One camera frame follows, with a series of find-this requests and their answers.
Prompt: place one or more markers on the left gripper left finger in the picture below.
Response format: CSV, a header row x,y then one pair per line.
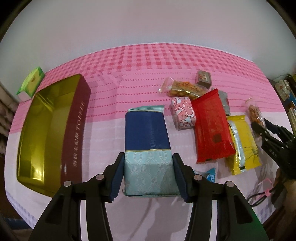
x,y
61,218

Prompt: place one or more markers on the gold and maroon toffee tin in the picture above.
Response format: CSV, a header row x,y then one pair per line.
x,y
50,147

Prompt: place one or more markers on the clear peanut brittle packet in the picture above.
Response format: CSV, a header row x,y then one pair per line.
x,y
254,113

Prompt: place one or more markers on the beige patterned curtain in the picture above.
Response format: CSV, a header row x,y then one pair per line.
x,y
8,107

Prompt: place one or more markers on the small brown candy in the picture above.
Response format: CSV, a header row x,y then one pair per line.
x,y
203,78

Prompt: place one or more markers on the small blue candy packet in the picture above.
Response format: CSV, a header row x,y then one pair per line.
x,y
210,175

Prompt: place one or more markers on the grey sesame snack packet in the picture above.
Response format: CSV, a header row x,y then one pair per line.
x,y
221,102

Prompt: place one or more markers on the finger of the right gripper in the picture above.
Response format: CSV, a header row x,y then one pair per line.
x,y
283,133
261,131

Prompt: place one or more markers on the pink patterned snack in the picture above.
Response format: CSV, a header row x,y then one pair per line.
x,y
183,114

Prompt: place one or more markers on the clear bag fried snacks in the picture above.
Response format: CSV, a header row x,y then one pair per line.
x,y
175,88

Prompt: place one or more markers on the yellow snack packet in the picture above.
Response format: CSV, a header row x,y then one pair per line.
x,y
247,155

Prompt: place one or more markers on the pink cable tie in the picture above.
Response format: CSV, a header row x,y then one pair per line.
x,y
267,185

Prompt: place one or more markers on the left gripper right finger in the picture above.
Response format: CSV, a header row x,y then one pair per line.
x,y
236,220

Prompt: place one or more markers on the green tissue box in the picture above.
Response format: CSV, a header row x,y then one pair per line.
x,y
30,84

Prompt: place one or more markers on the cluttered side shelf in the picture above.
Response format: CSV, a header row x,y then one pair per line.
x,y
284,85

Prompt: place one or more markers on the navy and teal snack pack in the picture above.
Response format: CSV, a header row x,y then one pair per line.
x,y
149,167

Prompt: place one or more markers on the red snack packet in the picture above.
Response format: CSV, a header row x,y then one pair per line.
x,y
213,138

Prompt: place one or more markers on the pink checkered tablecloth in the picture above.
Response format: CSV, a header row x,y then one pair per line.
x,y
128,77

